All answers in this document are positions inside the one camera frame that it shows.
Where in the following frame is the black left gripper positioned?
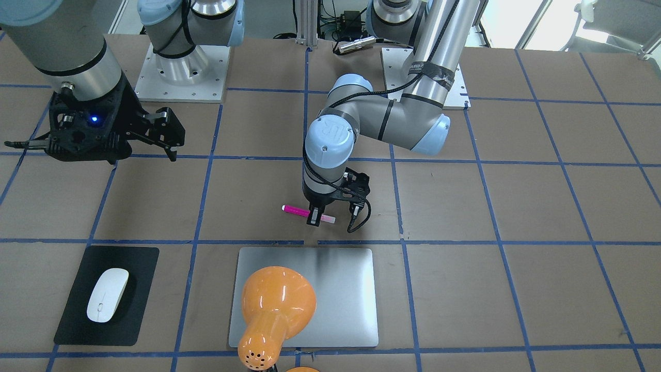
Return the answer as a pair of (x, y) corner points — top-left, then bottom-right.
(305, 167), (370, 227)

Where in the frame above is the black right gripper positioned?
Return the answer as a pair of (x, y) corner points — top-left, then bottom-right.
(4, 74), (185, 164)

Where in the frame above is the pink pen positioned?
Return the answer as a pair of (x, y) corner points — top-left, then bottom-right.
(281, 205), (336, 224)

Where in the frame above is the white computer mouse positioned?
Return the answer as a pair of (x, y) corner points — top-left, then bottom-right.
(86, 268), (129, 323)

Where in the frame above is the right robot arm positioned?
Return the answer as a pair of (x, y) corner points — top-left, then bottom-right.
(2, 1), (245, 164)

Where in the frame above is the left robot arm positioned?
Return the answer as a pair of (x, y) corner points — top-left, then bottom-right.
(302, 1), (480, 233)

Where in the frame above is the silver closed notebook laptop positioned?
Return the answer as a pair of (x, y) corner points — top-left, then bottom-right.
(228, 247), (379, 348)

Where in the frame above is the black mousepad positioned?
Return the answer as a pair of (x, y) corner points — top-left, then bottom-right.
(54, 245), (159, 346)

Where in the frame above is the silver metal cylinder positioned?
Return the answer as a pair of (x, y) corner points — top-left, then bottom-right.
(333, 36), (377, 56)

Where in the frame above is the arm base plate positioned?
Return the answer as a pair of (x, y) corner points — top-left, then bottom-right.
(381, 46), (470, 111)
(135, 45), (232, 103)

